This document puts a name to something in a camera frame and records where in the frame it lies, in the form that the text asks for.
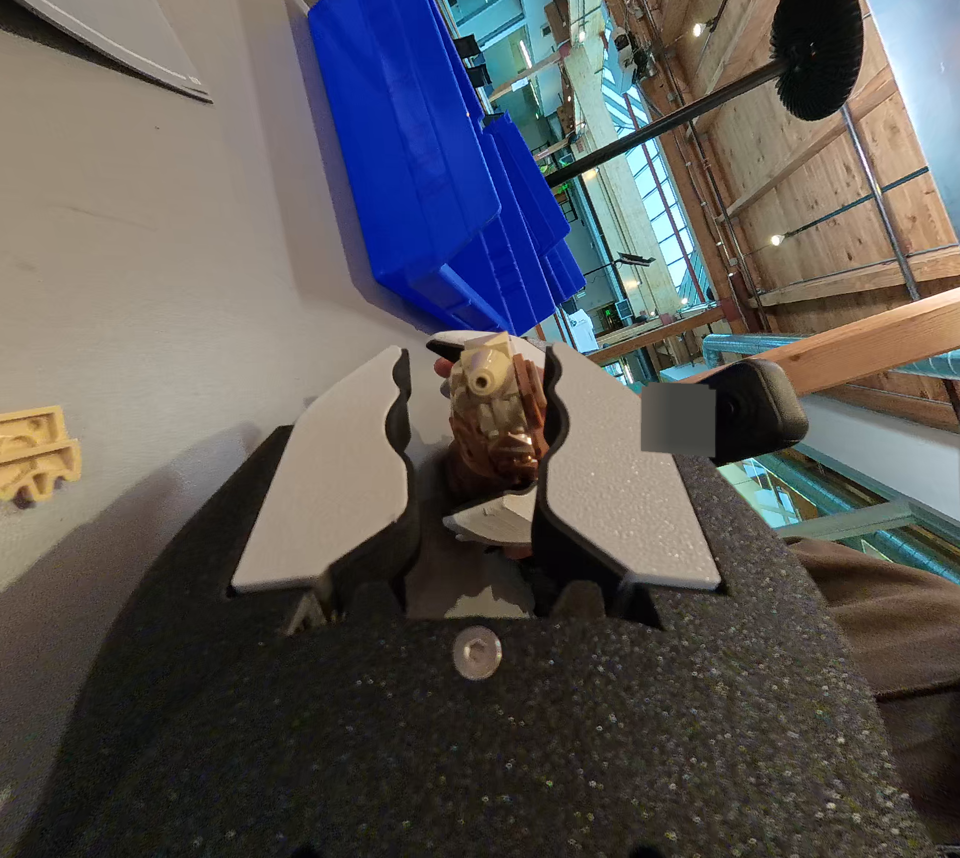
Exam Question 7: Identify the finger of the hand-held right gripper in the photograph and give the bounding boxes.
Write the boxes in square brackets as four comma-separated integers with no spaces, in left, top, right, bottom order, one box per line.
[441,485,538,559]
[424,330,526,365]

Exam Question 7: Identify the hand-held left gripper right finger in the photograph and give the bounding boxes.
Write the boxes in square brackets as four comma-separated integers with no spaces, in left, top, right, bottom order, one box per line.
[531,344,723,590]

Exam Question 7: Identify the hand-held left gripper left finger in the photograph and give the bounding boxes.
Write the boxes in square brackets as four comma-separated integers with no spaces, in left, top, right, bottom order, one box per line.
[228,345,421,635]

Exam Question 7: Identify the brown brick model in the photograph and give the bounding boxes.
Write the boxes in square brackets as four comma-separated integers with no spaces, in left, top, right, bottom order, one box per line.
[446,331,549,500]

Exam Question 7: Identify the large blue storage bin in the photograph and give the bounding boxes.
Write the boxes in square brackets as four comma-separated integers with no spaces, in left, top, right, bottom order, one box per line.
[306,0,513,335]

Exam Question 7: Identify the tan bracket brick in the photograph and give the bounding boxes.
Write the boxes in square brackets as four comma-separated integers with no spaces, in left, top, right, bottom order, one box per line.
[0,405,83,505]

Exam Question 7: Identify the grey desk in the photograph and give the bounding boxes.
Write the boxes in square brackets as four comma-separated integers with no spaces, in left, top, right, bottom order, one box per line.
[0,0,535,829]

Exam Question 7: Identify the wooden railing beam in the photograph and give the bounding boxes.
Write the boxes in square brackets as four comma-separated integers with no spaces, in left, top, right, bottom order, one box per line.
[587,288,960,410]

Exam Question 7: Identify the row of blue plastic bins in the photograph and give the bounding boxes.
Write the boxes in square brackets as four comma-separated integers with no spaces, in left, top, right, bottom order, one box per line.
[442,111,588,341]

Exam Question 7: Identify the white ceiling projector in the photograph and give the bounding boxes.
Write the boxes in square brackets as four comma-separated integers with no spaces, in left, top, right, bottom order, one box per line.
[610,25,655,76]

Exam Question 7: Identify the black pole with round cap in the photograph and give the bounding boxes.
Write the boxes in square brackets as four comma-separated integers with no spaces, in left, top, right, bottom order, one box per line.
[557,0,866,175]

